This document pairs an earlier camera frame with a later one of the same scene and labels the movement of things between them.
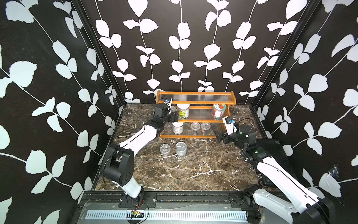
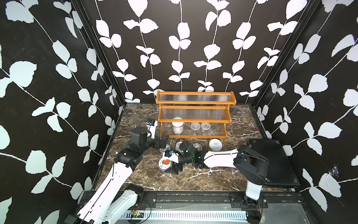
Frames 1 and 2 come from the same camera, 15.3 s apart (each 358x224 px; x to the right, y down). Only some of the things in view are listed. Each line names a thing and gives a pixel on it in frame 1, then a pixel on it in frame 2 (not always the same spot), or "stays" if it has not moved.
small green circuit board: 136,214 stays
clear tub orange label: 173,109 -> 198,146
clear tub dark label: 205,127 stays
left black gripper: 174,116 -> 162,142
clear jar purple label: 165,149 stays
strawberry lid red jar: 218,110 -> 164,164
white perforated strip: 124,215 stays
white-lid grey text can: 177,128 stays
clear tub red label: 195,126 stays
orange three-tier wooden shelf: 200,113 stays
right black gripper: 219,136 -> 176,167
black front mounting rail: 98,200 stays
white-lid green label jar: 183,110 -> 215,145
